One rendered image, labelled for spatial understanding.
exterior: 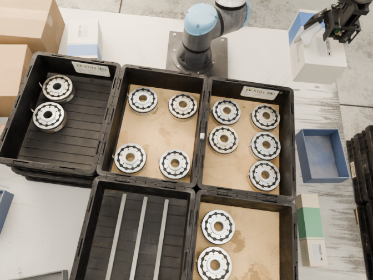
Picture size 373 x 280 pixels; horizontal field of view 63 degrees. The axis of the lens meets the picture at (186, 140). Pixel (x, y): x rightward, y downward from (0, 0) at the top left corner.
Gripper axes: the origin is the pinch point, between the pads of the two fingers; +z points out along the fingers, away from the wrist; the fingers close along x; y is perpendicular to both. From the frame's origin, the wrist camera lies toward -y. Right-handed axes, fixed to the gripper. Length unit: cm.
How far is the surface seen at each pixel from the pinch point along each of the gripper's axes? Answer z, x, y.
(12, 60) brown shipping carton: 25, -101, -1
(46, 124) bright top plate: 25, -83, 23
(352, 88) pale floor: 111, 87, -63
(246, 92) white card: 22.3, -15.8, 5.3
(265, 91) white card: 20.3, -9.8, 5.6
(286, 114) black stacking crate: 20.8, -2.3, 13.4
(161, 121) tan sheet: 28, -45, 17
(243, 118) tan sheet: 27.7, -15.8, 13.0
